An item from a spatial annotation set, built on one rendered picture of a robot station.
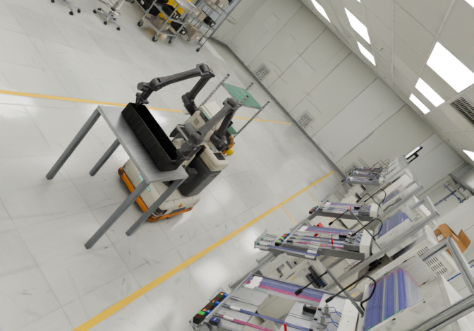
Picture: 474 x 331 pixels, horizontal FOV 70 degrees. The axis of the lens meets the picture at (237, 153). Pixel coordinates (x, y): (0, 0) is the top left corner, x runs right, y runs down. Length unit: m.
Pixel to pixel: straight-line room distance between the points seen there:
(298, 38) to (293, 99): 2.13
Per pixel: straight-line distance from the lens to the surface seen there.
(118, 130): 2.51
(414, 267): 2.25
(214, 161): 3.15
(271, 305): 3.54
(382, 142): 11.79
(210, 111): 2.83
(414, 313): 1.68
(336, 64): 12.15
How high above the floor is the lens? 2.06
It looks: 20 degrees down
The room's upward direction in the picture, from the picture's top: 45 degrees clockwise
